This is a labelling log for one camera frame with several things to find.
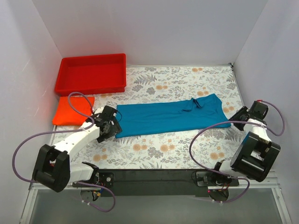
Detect teal t shirt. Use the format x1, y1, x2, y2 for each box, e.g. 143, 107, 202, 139
116, 94, 231, 139

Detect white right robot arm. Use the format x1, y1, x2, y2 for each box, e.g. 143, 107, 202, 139
211, 100, 281, 186

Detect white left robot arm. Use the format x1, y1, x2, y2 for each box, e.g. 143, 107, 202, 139
32, 106, 122, 192

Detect folded orange t shirt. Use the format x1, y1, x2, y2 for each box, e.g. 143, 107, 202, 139
52, 97, 95, 126

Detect red plastic tray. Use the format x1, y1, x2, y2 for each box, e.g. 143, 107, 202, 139
54, 53, 127, 96

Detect floral patterned table mat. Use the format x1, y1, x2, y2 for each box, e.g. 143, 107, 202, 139
46, 65, 254, 170

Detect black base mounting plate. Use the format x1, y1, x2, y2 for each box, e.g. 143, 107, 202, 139
73, 169, 239, 201

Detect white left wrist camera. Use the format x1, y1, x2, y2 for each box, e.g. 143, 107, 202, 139
93, 107, 104, 114

